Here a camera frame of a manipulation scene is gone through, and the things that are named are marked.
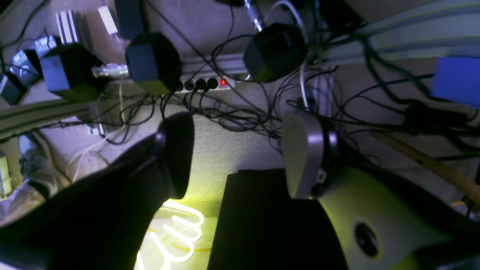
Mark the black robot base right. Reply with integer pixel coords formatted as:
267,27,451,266
242,23,308,83

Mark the black T-shirt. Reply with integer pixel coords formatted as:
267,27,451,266
207,169,348,270

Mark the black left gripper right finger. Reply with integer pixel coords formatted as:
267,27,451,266
282,110,479,270

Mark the black robot base left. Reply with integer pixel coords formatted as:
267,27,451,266
125,32,182,96

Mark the white power strip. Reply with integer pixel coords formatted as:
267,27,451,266
177,76,237,93

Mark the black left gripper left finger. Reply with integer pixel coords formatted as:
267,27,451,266
1,112,194,270

